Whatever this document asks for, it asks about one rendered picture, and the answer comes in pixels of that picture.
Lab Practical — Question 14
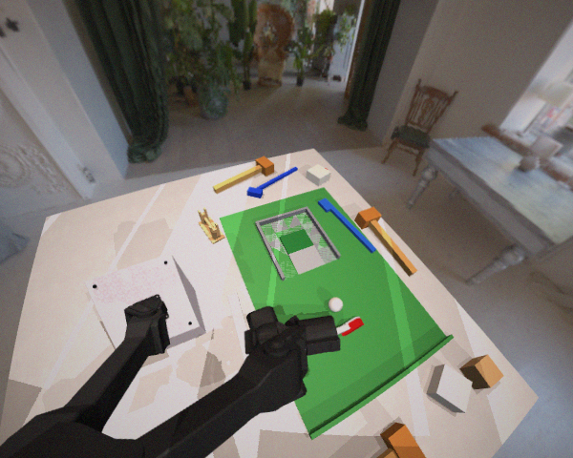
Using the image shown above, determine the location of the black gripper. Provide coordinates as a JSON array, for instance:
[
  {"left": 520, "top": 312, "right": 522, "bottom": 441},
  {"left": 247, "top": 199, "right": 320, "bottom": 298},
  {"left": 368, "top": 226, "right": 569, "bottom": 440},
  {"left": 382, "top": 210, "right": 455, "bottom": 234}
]
[{"left": 246, "top": 306, "right": 307, "bottom": 404}]

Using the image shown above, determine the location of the white golf ball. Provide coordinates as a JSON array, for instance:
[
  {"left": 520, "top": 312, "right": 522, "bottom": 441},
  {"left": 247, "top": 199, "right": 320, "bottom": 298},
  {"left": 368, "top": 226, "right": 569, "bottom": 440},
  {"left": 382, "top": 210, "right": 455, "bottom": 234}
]
[{"left": 329, "top": 298, "right": 343, "bottom": 312}]

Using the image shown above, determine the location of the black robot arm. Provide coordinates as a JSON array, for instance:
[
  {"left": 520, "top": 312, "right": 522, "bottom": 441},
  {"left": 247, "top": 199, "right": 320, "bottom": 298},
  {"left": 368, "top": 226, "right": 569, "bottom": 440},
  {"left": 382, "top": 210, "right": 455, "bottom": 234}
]
[{"left": 0, "top": 294, "right": 341, "bottom": 458}]

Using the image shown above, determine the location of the brown wooden mallet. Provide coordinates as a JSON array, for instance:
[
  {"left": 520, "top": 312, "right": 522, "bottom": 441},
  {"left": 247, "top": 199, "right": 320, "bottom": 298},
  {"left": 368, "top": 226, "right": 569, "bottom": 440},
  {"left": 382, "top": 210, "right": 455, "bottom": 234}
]
[
  {"left": 377, "top": 422, "right": 426, "bottom": 458},
  {"left": 213, "top": 156, "right": 274, "bottom": 194},
  {"left": 355, "top": 207, "right": 417, "bottom": 277}
]

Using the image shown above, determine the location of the tan cube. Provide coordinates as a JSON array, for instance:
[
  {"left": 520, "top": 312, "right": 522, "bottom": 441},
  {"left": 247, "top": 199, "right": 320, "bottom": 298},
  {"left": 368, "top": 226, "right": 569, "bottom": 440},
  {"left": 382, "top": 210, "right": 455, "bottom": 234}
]
[{"left": 460, "top": 354, "right": 504, "bottom": 389}]

